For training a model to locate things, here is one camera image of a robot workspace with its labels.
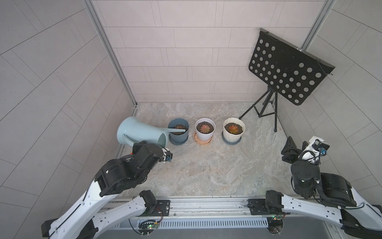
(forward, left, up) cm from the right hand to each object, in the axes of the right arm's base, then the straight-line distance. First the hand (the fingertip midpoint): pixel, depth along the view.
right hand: (288, 140), depth 61 cm
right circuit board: (-26, +4, -34) cm, 43 cm away
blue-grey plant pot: (+18, +49, -22) cm, 57 cm away
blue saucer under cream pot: (+17, +17, -29) cm, 38 cm away
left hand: (+4, +60, 0) cm, 60 cm away
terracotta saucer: (+18, +35, -29) cm, 49 cm away
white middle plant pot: (+23, +32, -21) cm, 45 cm away
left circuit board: (-23, +62, -29) cm, 72 cm away
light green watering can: (+9, +67, +1) cm, 68 cm away
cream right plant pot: (+22, +15, -21) cm, 34 cm away
